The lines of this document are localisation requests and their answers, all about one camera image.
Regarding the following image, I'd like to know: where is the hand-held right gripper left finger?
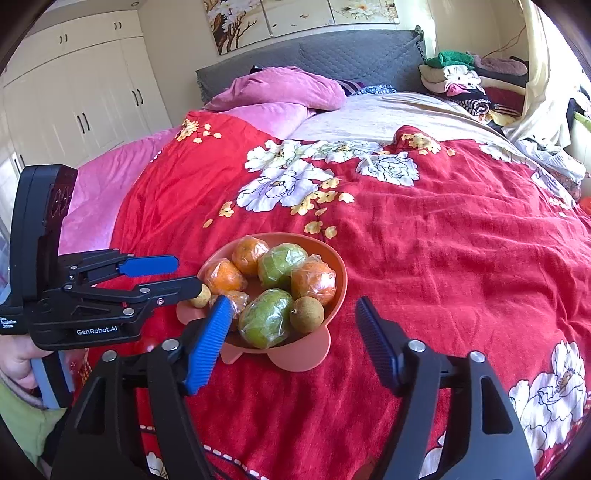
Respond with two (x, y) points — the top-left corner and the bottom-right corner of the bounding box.
(51, 295), (235, 480)

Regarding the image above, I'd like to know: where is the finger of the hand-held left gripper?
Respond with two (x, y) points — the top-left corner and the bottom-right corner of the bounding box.
(65, 275), (202, 319)
(69, 251), (180, 284)

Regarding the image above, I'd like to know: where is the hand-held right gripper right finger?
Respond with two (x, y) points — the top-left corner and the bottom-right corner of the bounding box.
(355, 295), (539, 480)

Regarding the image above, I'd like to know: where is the orange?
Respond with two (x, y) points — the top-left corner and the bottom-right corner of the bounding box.
(210, 290), (252, 333)
(291, 261), (337, 306)
(231, 235), (271, 278)
(202, 258), (249, 295)

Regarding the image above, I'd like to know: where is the green fruit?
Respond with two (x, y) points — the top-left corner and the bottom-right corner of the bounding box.
(238, 288), (295, 349)
(257, 243), (309, 291)

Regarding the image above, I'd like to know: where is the pink plastic bowl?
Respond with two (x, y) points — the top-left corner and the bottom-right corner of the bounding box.
(176, 232), (348, 373)

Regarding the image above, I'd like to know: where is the person's left forearm green sleeve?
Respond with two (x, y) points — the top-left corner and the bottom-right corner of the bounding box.
(0, 369), (68, 467)

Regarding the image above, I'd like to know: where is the person's left hand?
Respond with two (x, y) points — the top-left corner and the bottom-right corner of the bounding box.
(0, 335), (51, 388)

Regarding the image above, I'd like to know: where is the red floral blanket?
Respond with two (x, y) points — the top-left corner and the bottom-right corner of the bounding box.
(60, 108), (591, 480)

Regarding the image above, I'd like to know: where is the pink blanket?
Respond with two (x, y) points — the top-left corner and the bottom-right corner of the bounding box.
(58, 102), (317, 254)

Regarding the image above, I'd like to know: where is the cream wardrobe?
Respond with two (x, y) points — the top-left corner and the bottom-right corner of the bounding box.
(0, 9), (174, 195)

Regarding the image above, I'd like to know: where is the pink pillow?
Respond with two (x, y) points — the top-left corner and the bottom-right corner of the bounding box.
(203, 66), (347, 113)

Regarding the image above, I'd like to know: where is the beige bed sheet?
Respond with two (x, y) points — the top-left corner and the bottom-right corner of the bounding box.
(288, 91), (522, 153)

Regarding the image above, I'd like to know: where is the dark patterned pillow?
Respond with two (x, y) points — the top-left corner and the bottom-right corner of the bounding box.
(337, 78), (398, 97)

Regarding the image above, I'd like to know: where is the pile of folded clothes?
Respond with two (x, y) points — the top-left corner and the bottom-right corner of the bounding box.
(418, 51), (529, 127)

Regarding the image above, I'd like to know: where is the grey quilted headboard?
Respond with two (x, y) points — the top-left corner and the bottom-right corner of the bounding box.
(195, 25), (428, 103)

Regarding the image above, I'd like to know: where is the cream curtain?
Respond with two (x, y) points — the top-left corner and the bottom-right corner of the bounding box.
(503, 0), (591, 153)

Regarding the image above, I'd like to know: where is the floral wall painting panel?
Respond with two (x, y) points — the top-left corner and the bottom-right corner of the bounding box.
(263, 0), (335, 38)
(328, 0), (400, 25)
(203, 0), (271, 56)

